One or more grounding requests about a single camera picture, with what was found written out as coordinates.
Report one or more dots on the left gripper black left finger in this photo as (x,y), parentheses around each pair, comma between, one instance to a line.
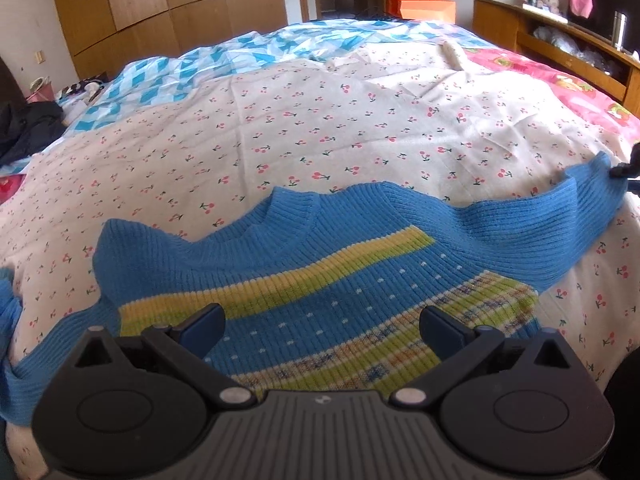
(181,350)

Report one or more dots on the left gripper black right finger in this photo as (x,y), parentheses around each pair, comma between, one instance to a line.
(461,350)

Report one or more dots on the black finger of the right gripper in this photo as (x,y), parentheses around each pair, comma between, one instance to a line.
(628,170)

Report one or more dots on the blue striped knit sweater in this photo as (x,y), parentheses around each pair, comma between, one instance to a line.
(324,291)

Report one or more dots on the dark navy clothing pile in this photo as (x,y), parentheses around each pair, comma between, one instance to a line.
(28,130)

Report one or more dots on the pink cartoon print bedsheet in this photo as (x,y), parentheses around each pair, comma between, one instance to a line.
(581,98)

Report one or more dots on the silver metal thermos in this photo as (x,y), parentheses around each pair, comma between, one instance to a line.
(618,30)

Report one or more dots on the white cherry print bedsheet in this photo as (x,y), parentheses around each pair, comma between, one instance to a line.
(392,112)

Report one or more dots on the orange box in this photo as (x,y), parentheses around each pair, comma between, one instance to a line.
(423,10)

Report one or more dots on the pink cup on nightstand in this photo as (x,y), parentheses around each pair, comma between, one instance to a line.
(41,90)

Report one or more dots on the blue white checkered quilt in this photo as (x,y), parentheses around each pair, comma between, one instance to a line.
(160,80)

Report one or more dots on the wooden wardrobe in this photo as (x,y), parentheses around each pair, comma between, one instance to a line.
(105,35)

